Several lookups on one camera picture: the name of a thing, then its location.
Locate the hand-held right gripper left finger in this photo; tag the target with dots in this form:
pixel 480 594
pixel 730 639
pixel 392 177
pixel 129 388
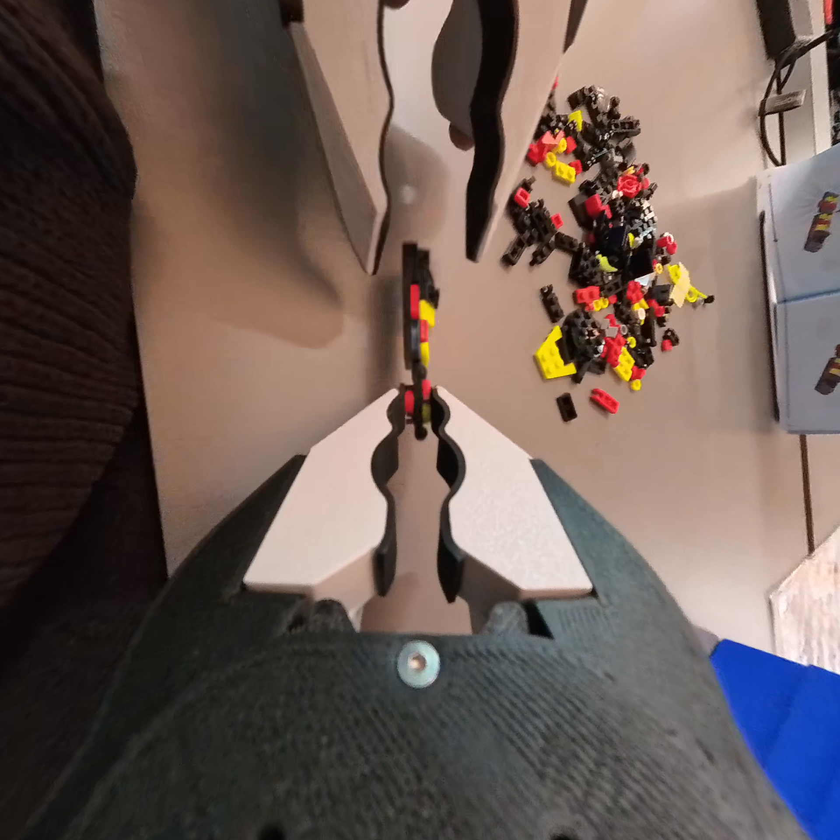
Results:
pixel 315 518

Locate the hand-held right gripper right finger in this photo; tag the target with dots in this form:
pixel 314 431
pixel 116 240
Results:
pixel 512 518

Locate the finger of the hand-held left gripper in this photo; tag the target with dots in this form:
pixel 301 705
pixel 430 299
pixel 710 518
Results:
pixel 525 79
pixel 348 98

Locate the pile of lego pieces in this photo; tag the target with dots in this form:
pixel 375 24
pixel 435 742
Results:
pixel 604 262

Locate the black red yellow lego assembly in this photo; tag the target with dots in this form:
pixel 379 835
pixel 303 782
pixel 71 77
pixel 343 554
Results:
pixel 420 315

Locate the single black lego brick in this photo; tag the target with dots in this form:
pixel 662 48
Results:
pixel 566 407

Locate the single red lego plate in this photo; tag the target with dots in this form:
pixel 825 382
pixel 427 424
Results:
pixel 604 400

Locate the person's left hand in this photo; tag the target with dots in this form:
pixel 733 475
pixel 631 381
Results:
pixel 454 72

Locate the black flat device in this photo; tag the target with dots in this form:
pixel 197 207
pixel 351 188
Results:
pixel 778 26

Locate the grey flat box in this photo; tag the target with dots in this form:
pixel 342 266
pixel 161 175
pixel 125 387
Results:
pixel 821 79

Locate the white textured sheet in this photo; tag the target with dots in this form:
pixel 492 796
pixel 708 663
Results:
pixel 810 610

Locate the blue plastic container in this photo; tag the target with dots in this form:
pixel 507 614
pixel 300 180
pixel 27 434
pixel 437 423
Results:
pixel 787 735

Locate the light blue instruction booklet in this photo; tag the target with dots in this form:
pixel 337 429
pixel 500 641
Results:
pixel 804 295

